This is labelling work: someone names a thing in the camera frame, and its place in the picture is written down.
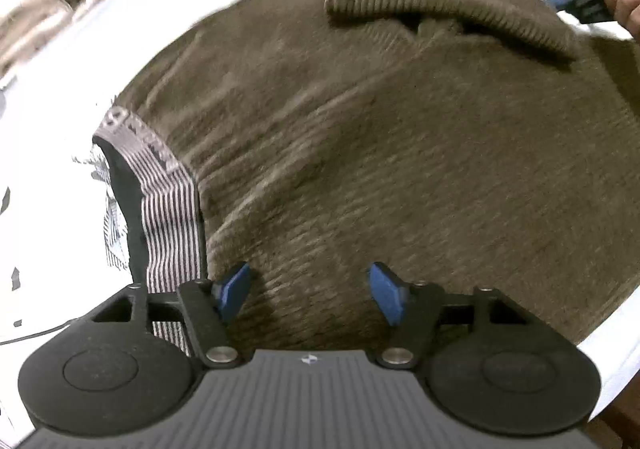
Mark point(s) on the grey striped underwear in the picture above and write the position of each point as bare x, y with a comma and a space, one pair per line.
170, 214

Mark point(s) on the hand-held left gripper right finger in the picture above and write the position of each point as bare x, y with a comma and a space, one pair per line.
387, 291

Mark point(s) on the person's right hand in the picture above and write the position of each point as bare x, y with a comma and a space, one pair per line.
627, 4

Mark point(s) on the white printed bedsheet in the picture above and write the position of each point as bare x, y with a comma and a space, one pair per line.
50, 154

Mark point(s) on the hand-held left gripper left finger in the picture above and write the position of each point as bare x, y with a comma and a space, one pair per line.
232, 291

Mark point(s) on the brown ribbed pants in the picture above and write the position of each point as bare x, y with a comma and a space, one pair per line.
350, 154

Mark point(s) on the cream folded blanket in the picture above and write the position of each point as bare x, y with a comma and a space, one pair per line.
40, 4

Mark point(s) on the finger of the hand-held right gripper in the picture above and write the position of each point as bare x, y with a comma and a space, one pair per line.
590, 6

